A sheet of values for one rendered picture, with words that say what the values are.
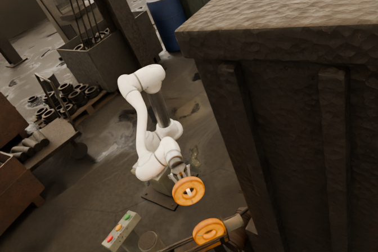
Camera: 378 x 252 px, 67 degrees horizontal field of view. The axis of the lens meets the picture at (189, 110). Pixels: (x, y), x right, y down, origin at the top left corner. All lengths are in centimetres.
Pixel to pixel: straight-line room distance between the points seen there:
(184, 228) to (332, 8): 211
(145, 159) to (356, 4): 134
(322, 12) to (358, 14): 6
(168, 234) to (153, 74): 126
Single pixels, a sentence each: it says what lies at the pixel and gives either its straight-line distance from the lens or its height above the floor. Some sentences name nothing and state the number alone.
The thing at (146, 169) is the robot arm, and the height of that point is 90.
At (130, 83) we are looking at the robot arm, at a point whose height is 117.
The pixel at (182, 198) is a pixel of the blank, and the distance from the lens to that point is 140.
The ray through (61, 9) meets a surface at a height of 102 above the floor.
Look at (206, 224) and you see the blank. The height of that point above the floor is 78.
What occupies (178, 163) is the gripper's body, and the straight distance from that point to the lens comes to 150.
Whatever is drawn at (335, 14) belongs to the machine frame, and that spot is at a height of 176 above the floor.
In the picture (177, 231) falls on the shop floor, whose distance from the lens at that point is 243.
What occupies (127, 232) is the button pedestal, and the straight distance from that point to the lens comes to 185.
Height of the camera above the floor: 196
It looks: 35 degrees down
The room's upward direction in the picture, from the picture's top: 23 degrees counter-clockwise
